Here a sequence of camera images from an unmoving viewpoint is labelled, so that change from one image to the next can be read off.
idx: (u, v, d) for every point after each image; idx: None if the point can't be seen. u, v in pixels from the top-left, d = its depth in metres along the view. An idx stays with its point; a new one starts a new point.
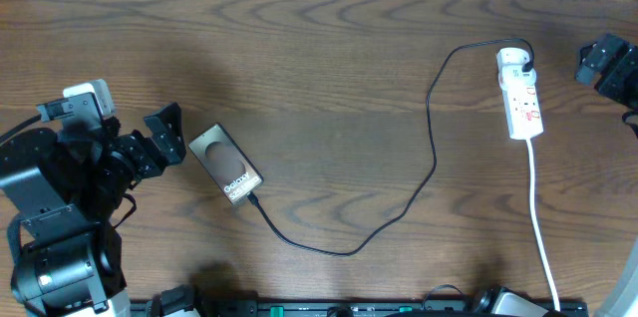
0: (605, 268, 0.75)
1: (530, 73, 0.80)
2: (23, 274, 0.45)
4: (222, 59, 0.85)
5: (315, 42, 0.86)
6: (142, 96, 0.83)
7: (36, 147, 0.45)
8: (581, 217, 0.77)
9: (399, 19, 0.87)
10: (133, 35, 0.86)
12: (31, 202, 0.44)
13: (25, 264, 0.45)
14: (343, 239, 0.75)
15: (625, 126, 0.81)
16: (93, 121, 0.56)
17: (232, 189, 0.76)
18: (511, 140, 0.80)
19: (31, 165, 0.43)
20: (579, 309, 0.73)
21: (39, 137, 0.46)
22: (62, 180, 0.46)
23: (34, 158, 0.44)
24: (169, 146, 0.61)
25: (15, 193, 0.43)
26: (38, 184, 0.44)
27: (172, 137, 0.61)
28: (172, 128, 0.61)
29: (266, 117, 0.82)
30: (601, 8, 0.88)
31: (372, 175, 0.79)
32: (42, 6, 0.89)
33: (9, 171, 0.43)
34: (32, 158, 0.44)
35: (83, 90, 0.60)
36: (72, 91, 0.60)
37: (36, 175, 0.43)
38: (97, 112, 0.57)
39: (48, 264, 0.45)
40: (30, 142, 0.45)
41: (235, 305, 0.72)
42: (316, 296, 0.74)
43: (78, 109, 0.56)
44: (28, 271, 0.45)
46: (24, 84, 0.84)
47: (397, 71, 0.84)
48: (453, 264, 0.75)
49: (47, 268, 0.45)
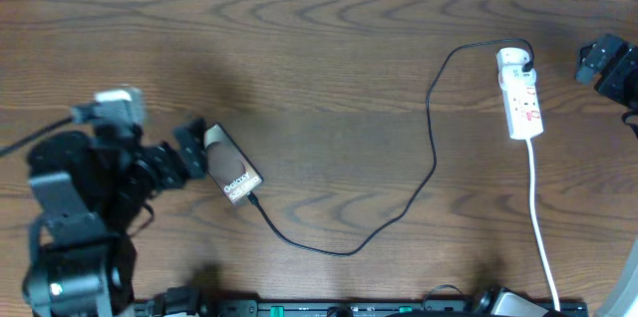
0: (605, 268, 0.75)
1: (530, 73, 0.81)
2: (34, 279, 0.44)
4: (222, 59, 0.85)
5: (315, 42, 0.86)
6: (142, 96, 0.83)
7: (68, 150, 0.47)
8: (581, 217, 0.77)
9: (399, 19, 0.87)
10: (134, 34, 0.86)
12: (57, 205, 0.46)
13: (39, 269, 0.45)
14: (344, 239, 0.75)
15: (624, 126, 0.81)
16: (123, 127, 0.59)
17: (232, 190, 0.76)
18: (511, 140, 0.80)
19: (61, 169, 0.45)
20: (579, 309, 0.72)
21: (69, 139, 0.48)
22: (87, 188, 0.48)
23: (65, 162, 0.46)
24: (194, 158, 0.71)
25: (42, 194, 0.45)
26: (65, 189, 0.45)
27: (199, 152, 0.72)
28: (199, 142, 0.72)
29: (266, 117, 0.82)
30: (601, 8, 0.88)
31: (371, 175, 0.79)
32: (43, 6, 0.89)
33: (42, 171, 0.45)
34: (61, 164, 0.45)
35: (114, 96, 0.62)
36: (107, 97, 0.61)
37: (66, 180, 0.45)
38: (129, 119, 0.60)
39: (61, 273, 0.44)
40: (61, 144, 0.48)
41: (235, 305, 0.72)
42: (316, 296, 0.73)
43: (110, 114, 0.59)
44: (39, 277, 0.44)
46: (24, 83, 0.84)
47: (397, 71, 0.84)
48: (453, 264, 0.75)
49: (58, 276, 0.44)
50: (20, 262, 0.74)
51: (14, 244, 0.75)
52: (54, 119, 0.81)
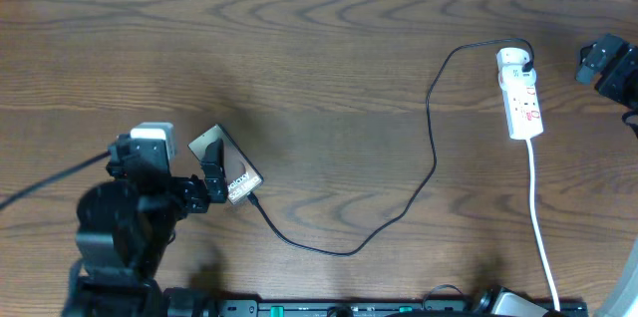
0: (604, 268, 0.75)
1: (530, 73, 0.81)
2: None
4: (222, 59, 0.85)
5: (315, 42, 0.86)
6: (143, 96, 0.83)
7: (117, 208, 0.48)
8: (581, 217, 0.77)
9: (399, 19, 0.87)
10: (134, 35, 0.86)
12: (99, 258, 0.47)
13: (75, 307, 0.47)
14: (343, 239, 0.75)
15: (624, 125, 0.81)
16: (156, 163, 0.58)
17: (232, 190, 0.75)
18: (511, 140, 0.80)
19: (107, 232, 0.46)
20: (579, 309, 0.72)
21: (121, 198, 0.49)
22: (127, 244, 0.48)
23: (111, 223, 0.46)
24: (217, 187, 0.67)
25: (89, 249, 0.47)
26: (108, 252, 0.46)
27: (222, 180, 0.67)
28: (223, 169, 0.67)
29: (266, 117, 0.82)
30: (601, 8, 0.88)
31: (371, 175, 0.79)
32: (43, 6, 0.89)
33: (91, 228, 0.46)
34: (106, 226, 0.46)
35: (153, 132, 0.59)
36: (142, 132, 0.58)
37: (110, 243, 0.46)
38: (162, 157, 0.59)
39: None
40: (112, 201, 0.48)
41: (235, 305, 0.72)
42: (316, 295, 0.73)
43: (144, 152, 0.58)
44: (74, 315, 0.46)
46: (24, 82, 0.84)
47: (397, 71, 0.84)
48: (453, 264, 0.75)
49: None
50: (21, 262, 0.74)
51: (15, 244, 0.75)
52: (54, 118, 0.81)
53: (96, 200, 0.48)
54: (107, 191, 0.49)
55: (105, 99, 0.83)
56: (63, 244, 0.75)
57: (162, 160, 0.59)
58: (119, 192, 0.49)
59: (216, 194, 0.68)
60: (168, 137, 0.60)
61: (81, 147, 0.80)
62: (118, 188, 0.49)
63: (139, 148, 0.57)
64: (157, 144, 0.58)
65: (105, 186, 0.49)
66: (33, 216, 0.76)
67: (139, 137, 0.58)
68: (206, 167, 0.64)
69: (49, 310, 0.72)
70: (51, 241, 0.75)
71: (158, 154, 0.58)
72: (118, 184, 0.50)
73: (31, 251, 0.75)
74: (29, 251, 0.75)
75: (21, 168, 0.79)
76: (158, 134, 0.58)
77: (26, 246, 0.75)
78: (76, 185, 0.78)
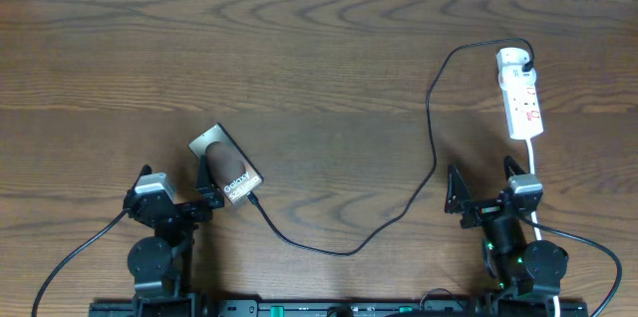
0: (603, 267, 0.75)
1: (530, 73, 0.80)
2: None
4: (222, 59, 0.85)
5: (315, 42, 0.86)
6: (142, 96, 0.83)
7: (153, 258, 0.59)
8: (581, 217, 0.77)
9: (399, 19, 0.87)
10: (134, 34, 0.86)
12: (152, 294, 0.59)
13: None
14: (344, 239, 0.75)
15: (551, 251, 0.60)
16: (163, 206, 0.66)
17: (232, 190, 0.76)
18: (511, 140, 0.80)
19: (155, 279, 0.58)
20: (579, 309, 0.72)
21: (158, 250, 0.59)
22: (167, 278, 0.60)
23: (154, 272, 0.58)
24: (215, 198, 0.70)
25: (144, 293, 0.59)
26: (158, 291, 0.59)
27: (215, 189, 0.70)
28: (209, 177, 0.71)
29: (267, 117, 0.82)
30: (601, 9, 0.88)
31: (370, 175, 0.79)
32: (43, 6, 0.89)
33: (142, 281, 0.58)
34: (152, 275, 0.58)
35: (149, 184, 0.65)
36: (144, 187, 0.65)
37: (159, 285, 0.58)
38: (162, 203, 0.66)
39: None
40: (153, 255, 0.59)
41: (235, 305, 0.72)
42: (315, 295, 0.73)
43: (150, 201, 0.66)
44: None
46: (24, 83, 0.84)
47: (398, 72, 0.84)
48: (453, 264, 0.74)
49: None
50: (20, 261, 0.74)
51: (14, 243, 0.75)
52: (53, 118, 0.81)
53: (139, 257, 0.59)
54: (146, 247, 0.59)
55: (105, 99, 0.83)
56: (64, 244, 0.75)
57: (169, 204, 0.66)
58: (155, 249, 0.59)
59: (215, 203, 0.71)
60: (167, 184, 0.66)
61: (81, 147, 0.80)
62: (154, 242, 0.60)
63: (146, 199, 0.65)
64: (160, 194, 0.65)
65: (144, 244, 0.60)
66: (32, 215, 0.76)
67: (143, 191, 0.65)
68: (199, 182, 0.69)
69: (48, 310, 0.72)
70: (51, 241, 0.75)
71: (162, 202, 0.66)
72: (149, 239, 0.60)
73: (31, 251, 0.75)
74: (29, 251, 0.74)
75: (21, 168, 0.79)
76: (157, 187, 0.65)
77: (25, 246, 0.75)
78: (76, 185, 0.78)
